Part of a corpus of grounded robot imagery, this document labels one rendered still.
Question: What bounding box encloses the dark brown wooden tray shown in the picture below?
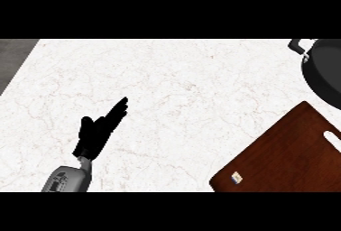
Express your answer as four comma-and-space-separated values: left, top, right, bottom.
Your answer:
207, 100, 341, 193

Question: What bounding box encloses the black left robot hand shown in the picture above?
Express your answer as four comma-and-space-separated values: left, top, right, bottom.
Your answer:
72, 96, 129, 162

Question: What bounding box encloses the black pot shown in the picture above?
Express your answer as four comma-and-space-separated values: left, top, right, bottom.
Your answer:
286, 38, 341, 111

